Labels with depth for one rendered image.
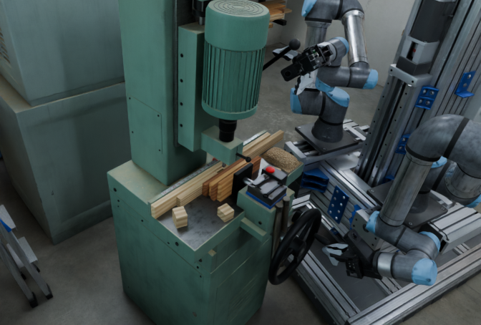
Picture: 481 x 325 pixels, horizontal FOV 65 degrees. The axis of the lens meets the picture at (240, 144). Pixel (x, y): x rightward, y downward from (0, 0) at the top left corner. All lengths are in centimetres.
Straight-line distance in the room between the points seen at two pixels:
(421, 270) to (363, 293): 84
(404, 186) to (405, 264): 23
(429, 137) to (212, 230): 67
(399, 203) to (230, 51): 67
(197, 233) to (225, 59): 52
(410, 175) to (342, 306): 93
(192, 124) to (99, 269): 124
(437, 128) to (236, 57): 56
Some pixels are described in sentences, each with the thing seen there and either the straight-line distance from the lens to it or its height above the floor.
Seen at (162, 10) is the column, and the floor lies 147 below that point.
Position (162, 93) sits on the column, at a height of 120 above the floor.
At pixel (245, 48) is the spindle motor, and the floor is 142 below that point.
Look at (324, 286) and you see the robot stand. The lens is 200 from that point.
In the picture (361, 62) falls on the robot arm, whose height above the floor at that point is 128.
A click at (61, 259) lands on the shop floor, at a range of 236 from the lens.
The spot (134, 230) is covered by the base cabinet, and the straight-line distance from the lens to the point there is 162.
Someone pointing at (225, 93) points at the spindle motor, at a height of 128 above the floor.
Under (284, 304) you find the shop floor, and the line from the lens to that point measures 215.
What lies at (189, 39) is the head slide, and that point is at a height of 140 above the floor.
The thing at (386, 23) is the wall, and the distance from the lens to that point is 448.
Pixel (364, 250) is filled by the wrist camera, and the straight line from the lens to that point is 131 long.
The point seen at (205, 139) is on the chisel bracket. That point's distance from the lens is 129.
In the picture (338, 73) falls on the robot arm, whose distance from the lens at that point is 143.
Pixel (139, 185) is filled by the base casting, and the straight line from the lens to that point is 149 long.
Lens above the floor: 179
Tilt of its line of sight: 35 degrees down
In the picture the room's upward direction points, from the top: 7 degrees clockwise
